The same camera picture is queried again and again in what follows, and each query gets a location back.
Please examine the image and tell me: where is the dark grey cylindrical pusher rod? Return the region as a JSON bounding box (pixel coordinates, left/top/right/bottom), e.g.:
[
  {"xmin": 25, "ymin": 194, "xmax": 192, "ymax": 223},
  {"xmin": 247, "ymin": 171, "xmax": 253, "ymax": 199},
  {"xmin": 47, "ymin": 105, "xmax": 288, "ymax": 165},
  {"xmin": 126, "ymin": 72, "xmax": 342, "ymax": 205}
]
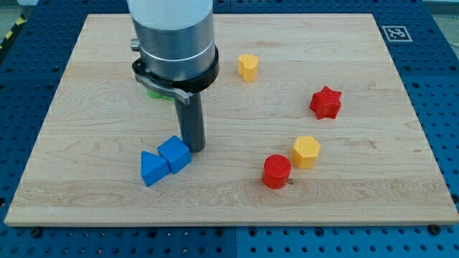
[{"xmin": 175, "ymin": 93, "xmax": 206, "ymax": 153}]

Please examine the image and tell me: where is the black flange mount with bracket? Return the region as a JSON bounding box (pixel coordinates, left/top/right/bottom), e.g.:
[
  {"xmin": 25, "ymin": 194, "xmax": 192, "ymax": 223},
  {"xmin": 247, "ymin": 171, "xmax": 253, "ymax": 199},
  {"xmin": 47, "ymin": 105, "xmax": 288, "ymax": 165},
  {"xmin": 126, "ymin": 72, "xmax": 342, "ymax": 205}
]
[{"xmin": 132, "ymin": 47, "xmax": 219, "ymax": 105}]

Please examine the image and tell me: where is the red cylinder block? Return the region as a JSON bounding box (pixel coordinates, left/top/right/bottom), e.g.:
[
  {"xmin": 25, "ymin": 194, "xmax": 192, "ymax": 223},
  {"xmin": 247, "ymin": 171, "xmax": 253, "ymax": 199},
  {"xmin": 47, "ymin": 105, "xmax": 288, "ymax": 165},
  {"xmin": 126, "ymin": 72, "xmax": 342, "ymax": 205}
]
[{"xmin": 262, "ymin": 154, "xmax": 292, "ymax": 189}]

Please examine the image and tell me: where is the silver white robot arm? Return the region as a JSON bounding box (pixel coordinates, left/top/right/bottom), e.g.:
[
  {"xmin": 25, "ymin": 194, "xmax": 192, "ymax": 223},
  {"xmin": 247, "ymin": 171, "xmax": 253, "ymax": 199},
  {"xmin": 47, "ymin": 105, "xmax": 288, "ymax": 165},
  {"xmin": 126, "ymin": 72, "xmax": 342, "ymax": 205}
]
[{"xmin": 127, "ymin": 0, "xmax": 219, "ymax": 153}]

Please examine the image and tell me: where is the red star block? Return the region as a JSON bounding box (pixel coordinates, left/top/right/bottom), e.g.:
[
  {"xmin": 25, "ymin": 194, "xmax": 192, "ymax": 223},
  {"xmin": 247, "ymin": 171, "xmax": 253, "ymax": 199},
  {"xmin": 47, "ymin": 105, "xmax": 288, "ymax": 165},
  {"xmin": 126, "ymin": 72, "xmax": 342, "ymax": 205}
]
[{"xmin": 309, "ymin": 86, "xmax": 342, "ymax": 120}]

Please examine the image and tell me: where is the green block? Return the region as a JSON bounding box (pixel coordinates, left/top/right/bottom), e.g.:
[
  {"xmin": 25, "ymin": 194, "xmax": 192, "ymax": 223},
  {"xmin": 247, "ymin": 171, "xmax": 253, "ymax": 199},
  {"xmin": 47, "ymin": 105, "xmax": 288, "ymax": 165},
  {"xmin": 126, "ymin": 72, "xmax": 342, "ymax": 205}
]
[{"xmin": 146, "ymin": 90, "xmax": 174, "ymax": 101}]

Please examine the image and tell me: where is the blue cube block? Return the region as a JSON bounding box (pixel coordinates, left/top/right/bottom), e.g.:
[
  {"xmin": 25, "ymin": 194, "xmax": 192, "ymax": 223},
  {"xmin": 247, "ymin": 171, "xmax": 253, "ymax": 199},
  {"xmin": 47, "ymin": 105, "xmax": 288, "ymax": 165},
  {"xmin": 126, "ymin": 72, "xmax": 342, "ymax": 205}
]
[{"xmin": 157, "ymin": 135, "xmax": 191, "ymax": 173}]

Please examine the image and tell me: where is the blue triangle block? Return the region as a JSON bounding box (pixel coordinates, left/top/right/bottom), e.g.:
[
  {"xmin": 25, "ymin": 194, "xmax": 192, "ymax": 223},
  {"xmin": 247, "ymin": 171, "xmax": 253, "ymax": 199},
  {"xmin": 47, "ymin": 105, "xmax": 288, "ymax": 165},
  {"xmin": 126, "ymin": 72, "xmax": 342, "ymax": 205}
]
[{"xmin": 141, "ymin": 151, "xmax": 171, "ymax": 187}]

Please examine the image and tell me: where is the yellow heart block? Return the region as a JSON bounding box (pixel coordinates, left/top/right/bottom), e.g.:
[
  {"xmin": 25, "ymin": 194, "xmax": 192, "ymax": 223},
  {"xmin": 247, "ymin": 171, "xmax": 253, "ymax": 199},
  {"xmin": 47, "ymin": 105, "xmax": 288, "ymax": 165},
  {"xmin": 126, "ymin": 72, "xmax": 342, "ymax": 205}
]
[{"xmin": 237, "ymin": 54, "xmax": 259, "ymax": 82}]

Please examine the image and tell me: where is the wooden board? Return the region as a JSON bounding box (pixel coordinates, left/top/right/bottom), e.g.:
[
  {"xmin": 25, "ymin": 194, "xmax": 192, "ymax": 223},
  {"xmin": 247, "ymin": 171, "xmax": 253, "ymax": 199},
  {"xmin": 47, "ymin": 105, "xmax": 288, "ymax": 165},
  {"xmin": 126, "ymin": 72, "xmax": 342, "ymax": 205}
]
[{"xmin": 5, "ymin": 14, "xmax": 458, "ymax": 227}]

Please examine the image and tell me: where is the yellow hexagon block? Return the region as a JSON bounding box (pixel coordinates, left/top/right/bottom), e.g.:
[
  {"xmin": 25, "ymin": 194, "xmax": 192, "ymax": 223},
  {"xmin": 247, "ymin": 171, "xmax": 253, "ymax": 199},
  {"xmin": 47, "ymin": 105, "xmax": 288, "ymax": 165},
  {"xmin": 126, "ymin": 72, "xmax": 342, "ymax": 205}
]
[{"xmin": 290, "ymin": 136, "xmax": 321, "ymax": 169}]

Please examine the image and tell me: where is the white fiducial marker tag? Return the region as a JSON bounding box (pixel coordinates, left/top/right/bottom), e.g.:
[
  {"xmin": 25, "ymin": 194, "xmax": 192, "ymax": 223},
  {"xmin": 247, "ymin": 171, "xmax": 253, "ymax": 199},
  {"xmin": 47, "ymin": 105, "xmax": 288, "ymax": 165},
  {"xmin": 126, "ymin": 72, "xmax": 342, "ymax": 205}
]
[{"xmin": 382, "ymin": 25, "xmax": 412, "ymax": 42}]

